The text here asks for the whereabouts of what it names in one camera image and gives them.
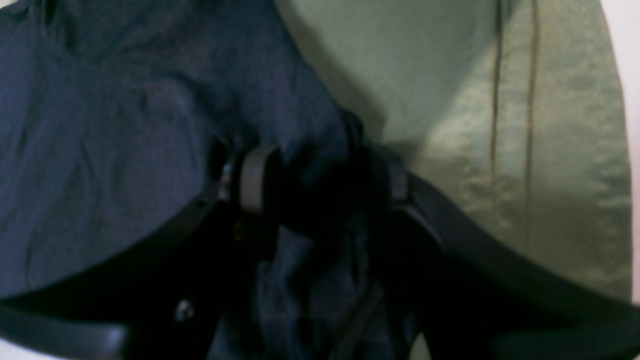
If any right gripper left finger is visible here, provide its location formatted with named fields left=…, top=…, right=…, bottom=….
left=1, top=145, right=282, bottom=360

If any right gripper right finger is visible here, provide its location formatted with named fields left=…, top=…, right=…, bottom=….
left=370, top=146, right=639, bottom=360

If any dark navy long-sleeve shirt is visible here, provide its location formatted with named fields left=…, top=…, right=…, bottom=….
left=1, top=0, right=370, bottom=360

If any green table cloth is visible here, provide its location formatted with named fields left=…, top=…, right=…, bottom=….
left=274, top=0, right=634, bottom=360

